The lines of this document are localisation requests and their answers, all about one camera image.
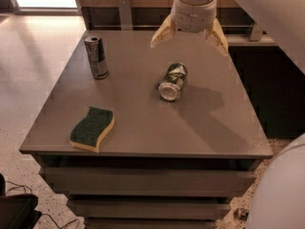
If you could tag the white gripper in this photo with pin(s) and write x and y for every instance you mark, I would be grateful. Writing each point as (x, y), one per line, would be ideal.
(194, 15)

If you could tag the green soda can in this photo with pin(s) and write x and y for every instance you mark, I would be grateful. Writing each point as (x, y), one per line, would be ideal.
(172, 83)

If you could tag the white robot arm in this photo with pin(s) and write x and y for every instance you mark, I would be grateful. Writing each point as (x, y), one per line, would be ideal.
(279, 199)

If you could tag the blue silver energy drink can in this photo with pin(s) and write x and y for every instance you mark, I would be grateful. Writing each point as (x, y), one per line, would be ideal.
(96, 56)

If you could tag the grey drawer cabinet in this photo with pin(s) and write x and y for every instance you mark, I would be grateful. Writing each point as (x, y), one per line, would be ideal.
(212, 126)

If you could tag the green yellow sponge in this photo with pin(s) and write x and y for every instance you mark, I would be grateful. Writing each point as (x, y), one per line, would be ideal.
(90, 131)

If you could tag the black power strip on floor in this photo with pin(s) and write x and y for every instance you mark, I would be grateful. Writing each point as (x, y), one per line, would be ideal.
(241, 214)

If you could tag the upper grey drawer front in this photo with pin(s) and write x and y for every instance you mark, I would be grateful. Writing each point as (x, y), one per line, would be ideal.
(146, 182)

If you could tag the grey drawer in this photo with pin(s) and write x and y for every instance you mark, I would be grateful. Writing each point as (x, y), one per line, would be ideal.
(146, 182)
(148, 209)

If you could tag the lower grey drawer front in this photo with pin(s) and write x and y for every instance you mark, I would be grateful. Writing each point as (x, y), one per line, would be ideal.
(148, 209)

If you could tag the black box at bottom left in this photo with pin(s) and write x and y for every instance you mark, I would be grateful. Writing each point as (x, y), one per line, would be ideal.
(18, 211)

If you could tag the left metal wall bracket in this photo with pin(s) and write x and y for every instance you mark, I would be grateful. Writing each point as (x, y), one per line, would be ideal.
(125, 14)

